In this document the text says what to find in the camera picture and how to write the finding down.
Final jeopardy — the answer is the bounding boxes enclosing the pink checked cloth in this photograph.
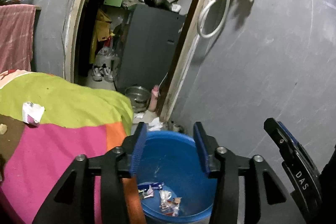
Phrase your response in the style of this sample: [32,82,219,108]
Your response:
[1,4,36,72]

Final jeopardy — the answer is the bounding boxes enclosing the colourful patchwork cloth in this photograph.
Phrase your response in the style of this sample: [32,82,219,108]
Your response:
[1,70,133,223]

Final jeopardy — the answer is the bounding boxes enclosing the pink bottle on floor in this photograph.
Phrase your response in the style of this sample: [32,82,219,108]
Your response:
[148,85,159,112]

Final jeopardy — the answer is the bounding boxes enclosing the blue plastic bucket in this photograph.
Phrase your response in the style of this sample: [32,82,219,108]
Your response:
[136,131,217,223]

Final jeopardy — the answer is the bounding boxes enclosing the trash pieces in bucket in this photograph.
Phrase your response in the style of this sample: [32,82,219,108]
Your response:
[137,182,182,217]

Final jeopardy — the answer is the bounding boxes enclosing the dark grey cabinet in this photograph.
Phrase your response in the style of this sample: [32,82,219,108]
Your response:
[115,4,186,93]

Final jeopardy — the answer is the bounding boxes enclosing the black wok pan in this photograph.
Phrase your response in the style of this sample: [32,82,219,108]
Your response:
[139,0,175,11]

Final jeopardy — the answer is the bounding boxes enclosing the yellow bag in closet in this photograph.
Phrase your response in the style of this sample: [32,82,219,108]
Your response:
[89,9,112,64]

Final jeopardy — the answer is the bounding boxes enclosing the steel bowl on floor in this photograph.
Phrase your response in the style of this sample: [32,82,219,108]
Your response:
[125,86,151,113]

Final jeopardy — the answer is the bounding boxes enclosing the white purple wrapper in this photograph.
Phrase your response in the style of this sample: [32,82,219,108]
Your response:
[22,101,45,127]

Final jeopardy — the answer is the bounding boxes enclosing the green box on shelf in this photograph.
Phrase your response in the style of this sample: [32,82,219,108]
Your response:
[104,0,123,7]

